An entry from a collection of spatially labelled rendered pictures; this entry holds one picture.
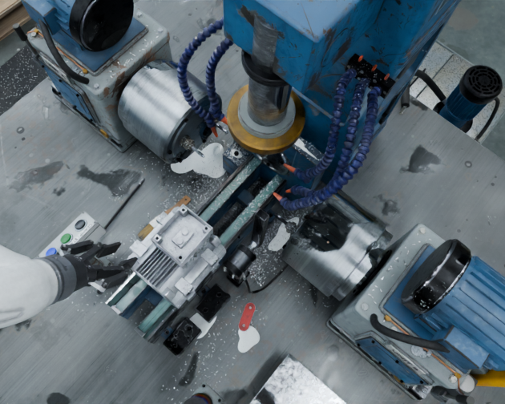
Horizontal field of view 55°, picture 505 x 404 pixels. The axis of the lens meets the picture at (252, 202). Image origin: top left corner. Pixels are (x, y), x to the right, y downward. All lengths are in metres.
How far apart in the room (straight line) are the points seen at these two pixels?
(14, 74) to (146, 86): 1.68
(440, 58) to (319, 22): 1.77
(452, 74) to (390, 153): 0.84
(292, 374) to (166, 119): 0.77
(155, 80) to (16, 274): 0.71
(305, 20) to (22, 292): 0.61
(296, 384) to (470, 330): 0.52
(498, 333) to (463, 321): 0.07
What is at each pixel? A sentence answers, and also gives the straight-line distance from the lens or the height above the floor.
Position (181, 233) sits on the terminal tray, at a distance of 1.24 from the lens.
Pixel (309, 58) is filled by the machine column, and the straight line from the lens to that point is 0.81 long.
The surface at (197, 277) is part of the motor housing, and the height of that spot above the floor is 1.05.
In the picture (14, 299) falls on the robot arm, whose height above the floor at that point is 1.53.
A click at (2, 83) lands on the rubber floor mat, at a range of 3.00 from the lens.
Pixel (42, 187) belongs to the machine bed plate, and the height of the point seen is 0.80.
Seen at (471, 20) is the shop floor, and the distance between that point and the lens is 3.35.
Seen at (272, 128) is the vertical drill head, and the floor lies 1.36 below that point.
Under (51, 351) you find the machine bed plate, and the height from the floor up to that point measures 0.80.
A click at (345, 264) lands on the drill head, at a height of 1.15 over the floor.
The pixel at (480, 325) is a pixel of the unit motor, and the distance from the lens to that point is 1.10.
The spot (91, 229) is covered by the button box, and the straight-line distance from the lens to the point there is 1.34.
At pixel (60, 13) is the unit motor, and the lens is 1.39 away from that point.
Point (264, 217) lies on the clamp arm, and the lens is 1.12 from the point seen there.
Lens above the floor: 2.31
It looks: 70 degrees down
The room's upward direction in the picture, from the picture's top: 7 degrees clockwise
